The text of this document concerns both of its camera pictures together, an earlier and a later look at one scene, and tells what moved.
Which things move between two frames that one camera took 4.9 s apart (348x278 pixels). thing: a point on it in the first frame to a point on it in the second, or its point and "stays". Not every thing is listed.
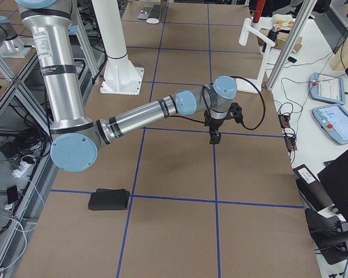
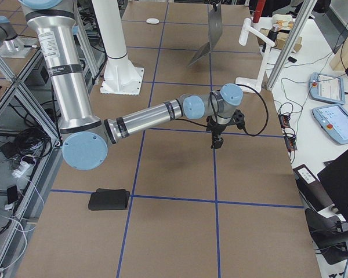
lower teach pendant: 337,124 stays
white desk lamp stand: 249,85 stays
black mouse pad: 104,198 stays
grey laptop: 150,12 to 215,31
